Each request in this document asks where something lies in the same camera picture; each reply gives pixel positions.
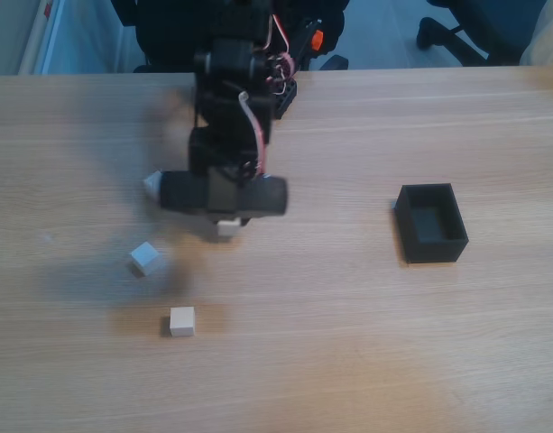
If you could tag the white cube block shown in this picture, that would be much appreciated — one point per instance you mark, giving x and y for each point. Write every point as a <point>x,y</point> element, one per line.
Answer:
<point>150,184</point>
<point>145,258</point>
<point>182,321</point>
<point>227,229</point>

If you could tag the black open box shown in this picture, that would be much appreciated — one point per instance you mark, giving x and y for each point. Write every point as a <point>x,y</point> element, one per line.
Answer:
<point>431,252</point>

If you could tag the black clamp orange knob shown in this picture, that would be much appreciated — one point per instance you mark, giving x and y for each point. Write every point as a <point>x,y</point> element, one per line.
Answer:
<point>317,39</point>

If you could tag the white board panel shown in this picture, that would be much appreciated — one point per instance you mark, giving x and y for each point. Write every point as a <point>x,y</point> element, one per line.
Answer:
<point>37,36</point>

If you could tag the person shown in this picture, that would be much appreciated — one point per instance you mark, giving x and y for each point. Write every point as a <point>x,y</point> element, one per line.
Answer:
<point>549,40</point>

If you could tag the black oval camera box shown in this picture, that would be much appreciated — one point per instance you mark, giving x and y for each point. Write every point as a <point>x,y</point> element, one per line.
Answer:
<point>186,194</point>

